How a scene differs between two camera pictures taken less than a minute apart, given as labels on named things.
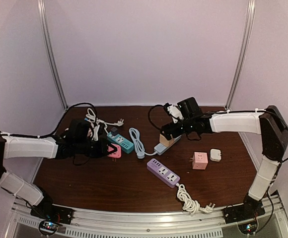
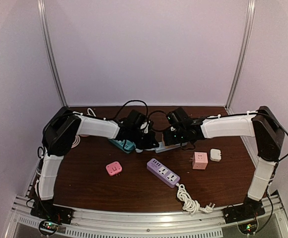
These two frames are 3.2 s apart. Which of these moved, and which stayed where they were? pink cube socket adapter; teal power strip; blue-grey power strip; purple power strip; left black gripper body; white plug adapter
Moved: left black gripper body; blue-grey power strip
Stayed: pink cube socket adapter; teal power strip; white plug adapter; purple power strip
